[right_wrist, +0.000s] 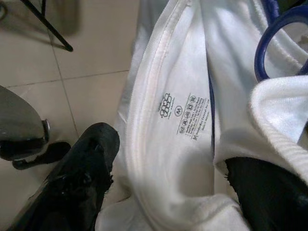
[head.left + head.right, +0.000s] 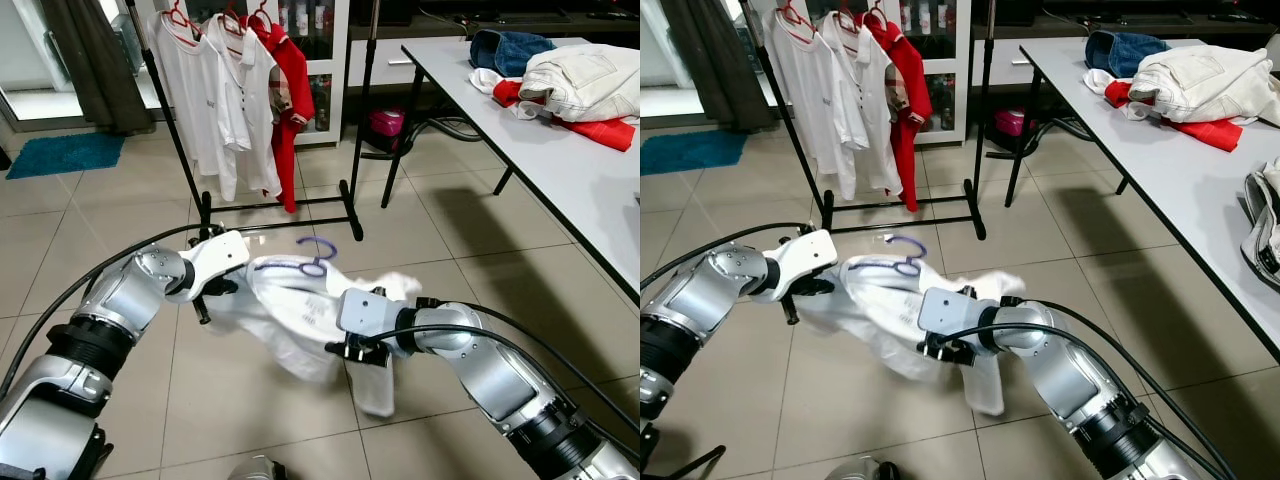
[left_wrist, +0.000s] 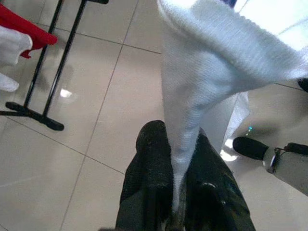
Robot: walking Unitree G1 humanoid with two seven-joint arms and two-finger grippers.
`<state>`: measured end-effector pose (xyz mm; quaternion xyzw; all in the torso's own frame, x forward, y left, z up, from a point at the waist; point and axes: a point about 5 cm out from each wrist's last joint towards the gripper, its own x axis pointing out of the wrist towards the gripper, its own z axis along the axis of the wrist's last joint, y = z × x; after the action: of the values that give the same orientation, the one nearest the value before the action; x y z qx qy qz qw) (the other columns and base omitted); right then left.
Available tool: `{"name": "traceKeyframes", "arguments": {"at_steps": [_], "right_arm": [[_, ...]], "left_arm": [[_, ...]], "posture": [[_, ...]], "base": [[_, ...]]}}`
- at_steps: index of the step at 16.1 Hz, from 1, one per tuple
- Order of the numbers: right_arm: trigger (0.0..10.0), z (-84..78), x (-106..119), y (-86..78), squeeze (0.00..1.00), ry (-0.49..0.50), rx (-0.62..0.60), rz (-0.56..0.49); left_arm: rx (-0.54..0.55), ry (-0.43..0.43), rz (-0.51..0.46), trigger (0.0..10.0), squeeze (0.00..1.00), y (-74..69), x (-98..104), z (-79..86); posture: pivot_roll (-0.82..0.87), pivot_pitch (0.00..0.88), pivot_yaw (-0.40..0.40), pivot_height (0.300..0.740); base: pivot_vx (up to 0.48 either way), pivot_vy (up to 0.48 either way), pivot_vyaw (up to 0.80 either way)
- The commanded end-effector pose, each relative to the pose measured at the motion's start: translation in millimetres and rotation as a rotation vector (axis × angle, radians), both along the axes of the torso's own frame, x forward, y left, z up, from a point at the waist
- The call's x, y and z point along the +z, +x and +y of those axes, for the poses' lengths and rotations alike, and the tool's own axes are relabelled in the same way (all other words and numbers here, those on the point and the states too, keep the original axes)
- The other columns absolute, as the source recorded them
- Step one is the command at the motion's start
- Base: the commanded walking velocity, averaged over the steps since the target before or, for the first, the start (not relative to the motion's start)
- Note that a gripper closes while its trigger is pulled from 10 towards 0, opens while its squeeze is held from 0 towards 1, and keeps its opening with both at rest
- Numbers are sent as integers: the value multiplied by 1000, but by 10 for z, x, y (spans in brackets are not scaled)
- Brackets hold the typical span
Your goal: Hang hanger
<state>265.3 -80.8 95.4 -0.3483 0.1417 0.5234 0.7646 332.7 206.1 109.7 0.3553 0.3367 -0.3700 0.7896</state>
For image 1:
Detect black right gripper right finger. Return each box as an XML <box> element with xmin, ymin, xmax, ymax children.
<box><xmin>225</xmin><ymin>156</ymin><xmax>308</xmax><ymax>231</ymax></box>

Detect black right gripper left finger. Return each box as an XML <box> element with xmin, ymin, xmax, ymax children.
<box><xmin>7</xmin><ymin>122</ymin><xmax>121</xmax><ymax>231</ymax></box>

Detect blue clothes hanger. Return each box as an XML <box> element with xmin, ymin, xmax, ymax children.
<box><xmin>254</xmin><ymin>0</ymin><xmax>308</xmax><ymax>81</ymax></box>

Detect white T-shirt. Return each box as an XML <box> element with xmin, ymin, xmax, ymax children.
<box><xmin>96</xmin><ymin>0</ymin><xmax>308</xmax><ymax>231</ymax></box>

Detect grey robot foot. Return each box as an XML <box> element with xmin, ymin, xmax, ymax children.
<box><xmin>0</xmin><ymin>85</ymin><xmax>72</xmax><ymax>170</ymax></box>

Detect black metal stand legs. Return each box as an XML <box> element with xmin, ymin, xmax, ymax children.
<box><xmin>0</xmin><ymin>0</ymin><xmax>74</xmax><ymax>52</ymax></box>

